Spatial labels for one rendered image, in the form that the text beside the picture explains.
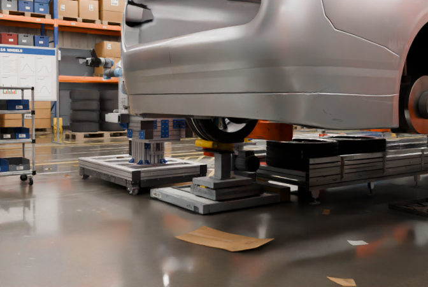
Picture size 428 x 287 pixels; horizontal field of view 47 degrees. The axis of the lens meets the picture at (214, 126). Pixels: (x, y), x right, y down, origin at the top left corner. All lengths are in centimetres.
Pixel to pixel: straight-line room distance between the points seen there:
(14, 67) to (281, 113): 816
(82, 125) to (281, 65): 942
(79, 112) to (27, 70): 188
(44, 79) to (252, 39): 817
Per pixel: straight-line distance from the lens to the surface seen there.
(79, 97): 1136
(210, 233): 327
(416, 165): 544
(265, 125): 441
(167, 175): 476
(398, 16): 253
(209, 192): 396
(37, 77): 1010
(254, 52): 221
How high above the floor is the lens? 87
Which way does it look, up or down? 3 degrees down
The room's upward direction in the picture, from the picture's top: straight up
